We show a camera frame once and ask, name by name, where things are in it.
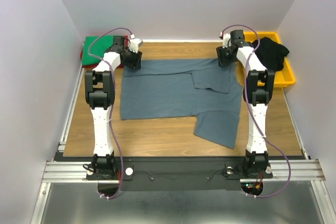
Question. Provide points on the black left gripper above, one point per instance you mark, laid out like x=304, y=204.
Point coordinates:
x=135, y=64

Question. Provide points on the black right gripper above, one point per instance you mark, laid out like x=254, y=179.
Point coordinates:
x=220, y=52

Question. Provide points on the blue-grey t-shirt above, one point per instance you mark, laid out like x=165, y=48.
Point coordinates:
x=182, y=88

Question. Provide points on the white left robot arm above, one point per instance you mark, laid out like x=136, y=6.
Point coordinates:
x=100, y=96

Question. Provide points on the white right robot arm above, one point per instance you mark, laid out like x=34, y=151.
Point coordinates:
x=257, y=93

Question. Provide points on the folded green t-shirt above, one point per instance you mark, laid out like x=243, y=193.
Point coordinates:
x=97, y=49

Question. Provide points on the black crumpled t-shirt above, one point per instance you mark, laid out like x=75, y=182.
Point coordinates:
x=271, y=54

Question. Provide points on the yellow plastic bin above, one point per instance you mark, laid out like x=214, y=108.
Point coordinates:
x=283, y=78

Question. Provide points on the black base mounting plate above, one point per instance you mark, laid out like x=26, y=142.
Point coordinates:
x=176, y=174

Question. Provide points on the small electronics board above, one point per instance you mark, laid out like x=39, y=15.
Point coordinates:
x=255, y=188

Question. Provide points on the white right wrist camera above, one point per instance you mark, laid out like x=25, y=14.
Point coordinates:
x=226, y=39

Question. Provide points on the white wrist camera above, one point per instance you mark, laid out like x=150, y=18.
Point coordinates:
x=226, y=39
x=134, y=43

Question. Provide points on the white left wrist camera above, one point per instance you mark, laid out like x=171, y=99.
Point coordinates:
x=134, y=43

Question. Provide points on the aluminium extrusion rail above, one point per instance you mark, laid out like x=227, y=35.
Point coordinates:
x=301, y=169

